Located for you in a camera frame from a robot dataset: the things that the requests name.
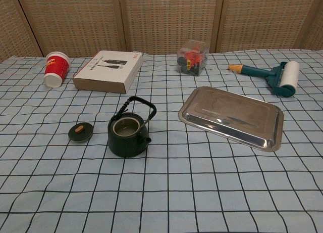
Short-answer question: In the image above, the dark green teapot lid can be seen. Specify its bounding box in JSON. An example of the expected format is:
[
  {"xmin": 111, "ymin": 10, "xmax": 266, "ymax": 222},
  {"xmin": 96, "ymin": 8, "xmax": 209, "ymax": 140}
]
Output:
[{"xmin": 68, "ymin": 123, "xmax": 93, "ymax": 143}]

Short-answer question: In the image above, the dark green teapot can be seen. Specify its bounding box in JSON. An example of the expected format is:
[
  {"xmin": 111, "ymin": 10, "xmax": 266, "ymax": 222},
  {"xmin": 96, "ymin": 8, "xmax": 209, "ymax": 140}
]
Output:
[{"xmin": 107, "ymin": 96, "xmax": 157, "ymax": 158}]

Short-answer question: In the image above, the clear box of orange clips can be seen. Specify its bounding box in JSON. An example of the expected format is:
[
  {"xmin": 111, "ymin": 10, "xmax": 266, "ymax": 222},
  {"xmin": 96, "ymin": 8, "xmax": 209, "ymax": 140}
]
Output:
[{"xmin": 176, "ymin": 39, "xmax": 210, "ymax": 77}]

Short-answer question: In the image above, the white cardboard product box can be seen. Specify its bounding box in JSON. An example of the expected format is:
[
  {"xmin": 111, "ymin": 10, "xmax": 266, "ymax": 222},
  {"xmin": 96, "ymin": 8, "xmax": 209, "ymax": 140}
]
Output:
[{"xmin": 72, "ymin": 50, "xmax": 144, "ymax": 95}]

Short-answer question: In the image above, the stainless steel rectangular tray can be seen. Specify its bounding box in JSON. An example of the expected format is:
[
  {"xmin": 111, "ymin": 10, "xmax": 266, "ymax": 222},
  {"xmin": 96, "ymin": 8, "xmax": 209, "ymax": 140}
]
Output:
[{"xmin": 178, "ymin": 86, "xmax": 284, "ymax": 153}]

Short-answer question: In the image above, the blue checked tablecloth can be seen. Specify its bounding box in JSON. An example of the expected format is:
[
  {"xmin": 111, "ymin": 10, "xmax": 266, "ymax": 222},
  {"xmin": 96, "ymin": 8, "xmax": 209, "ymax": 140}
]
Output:
[{"xmin": 0, "ymin": 49, "xmax": 323, "ymax": 233}]

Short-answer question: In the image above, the woven wooden folding screen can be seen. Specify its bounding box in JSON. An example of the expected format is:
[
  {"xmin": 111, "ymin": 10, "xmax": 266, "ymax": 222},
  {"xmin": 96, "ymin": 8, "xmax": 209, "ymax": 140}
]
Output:
[{"xmin": 0, "ymin": 0, "xmax": 323, "ymax": 63}]

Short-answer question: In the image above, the red and white paper cup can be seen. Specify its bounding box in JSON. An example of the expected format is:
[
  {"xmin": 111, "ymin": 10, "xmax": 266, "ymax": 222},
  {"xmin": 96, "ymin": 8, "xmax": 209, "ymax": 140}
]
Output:
[{"xmin": 43, "ymin": 51, "xmax": 70, "ymax": 89}]

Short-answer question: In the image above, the teal lint roller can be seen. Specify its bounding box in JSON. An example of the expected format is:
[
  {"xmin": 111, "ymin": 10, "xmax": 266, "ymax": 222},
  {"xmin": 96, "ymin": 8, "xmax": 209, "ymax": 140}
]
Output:
[{"xmin": 228, "ymin": 61, "xmax": 300, "ymax": 97}]

